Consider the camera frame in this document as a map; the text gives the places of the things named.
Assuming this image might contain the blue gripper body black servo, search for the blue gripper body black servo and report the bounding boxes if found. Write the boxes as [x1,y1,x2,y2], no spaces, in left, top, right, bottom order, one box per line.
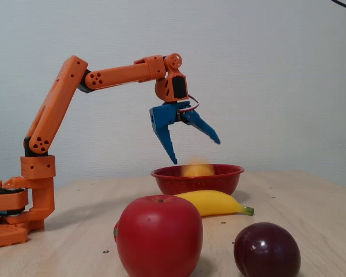
[149,100,191,130]

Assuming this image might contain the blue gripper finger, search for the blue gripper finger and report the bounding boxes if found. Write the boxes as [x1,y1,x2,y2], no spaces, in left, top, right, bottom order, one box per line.
[153,124,179,166]
[182,108,221,145]

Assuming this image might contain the orange yellow toy peach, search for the orange yellow toy peach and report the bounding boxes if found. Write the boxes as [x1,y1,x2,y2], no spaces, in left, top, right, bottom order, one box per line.
[182,157,216,178]

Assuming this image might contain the orange robot base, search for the orange robot base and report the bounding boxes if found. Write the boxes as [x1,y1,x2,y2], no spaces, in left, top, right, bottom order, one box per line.
[0,175,56,250]

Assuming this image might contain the red speckled enamel bowl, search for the red speckled enamel bowl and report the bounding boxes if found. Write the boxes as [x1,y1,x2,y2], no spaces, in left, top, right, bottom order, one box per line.
[150,163,246,197]

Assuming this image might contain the yellow toy banana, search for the yellow toy banana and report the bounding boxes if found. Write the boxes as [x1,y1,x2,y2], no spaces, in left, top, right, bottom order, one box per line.
[174,189,255,218]

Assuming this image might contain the red toy apple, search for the red toy apple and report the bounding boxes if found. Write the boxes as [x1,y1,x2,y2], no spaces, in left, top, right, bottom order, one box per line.
[116,194,204,277]

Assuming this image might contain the dark purple toy plum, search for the dark purple toy plum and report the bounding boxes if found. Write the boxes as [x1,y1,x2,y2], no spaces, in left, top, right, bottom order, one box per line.
[233,222,302,277]

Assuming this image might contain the red white servo cable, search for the red white servo cable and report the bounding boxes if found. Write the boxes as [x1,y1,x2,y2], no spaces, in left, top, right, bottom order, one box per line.
[177,94,201,117]

